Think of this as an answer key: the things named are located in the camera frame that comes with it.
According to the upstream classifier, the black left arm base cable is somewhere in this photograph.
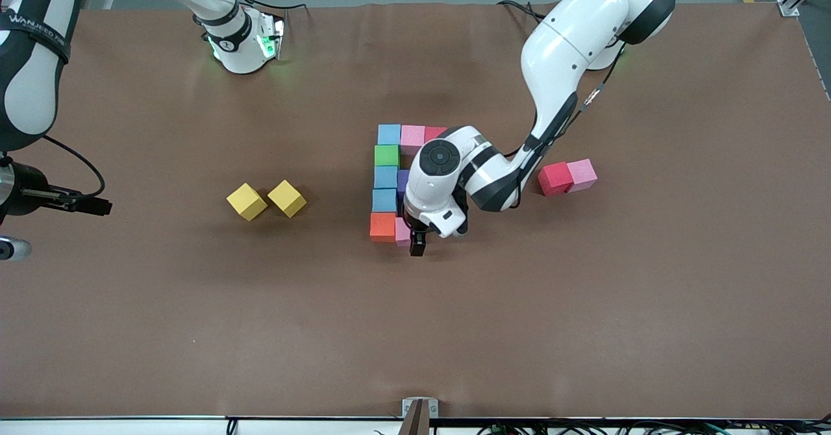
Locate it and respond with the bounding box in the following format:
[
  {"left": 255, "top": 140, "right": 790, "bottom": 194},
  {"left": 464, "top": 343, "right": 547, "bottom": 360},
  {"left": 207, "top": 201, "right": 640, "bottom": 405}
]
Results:
[{"left": 497, "top": 0, "right": 547, "bottom": 21}]

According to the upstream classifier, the yellow foam cube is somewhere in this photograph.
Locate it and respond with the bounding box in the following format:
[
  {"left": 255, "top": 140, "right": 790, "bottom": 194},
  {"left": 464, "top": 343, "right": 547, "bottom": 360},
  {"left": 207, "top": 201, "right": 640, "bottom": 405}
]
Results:
[
  {"left": 226, "top": 183, "right": 268, "bottom": 222},
  {"left": 267, "top": 179, "right": 308, "bottom": 219}
]

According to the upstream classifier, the brown table mat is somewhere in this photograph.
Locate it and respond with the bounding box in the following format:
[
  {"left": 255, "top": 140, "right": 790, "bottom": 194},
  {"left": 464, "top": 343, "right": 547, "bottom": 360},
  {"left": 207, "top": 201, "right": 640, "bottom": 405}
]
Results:
[{"left": 0, "top": 0, "right": 831, "bottom": 421}]

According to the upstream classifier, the metal pole bracket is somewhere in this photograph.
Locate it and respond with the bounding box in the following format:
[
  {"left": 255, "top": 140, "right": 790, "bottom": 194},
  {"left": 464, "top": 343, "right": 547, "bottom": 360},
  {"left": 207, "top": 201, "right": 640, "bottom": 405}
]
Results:
[{"left": 399, "top": 397, "right": 440, "bottom": 435}]

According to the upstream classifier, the orange foam cube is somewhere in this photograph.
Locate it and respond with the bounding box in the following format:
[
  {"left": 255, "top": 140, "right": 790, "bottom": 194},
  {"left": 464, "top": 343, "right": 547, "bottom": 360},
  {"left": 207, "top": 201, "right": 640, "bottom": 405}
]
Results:
[{"left": 369, "top": 212, "right": 398, "bottom": 243}]

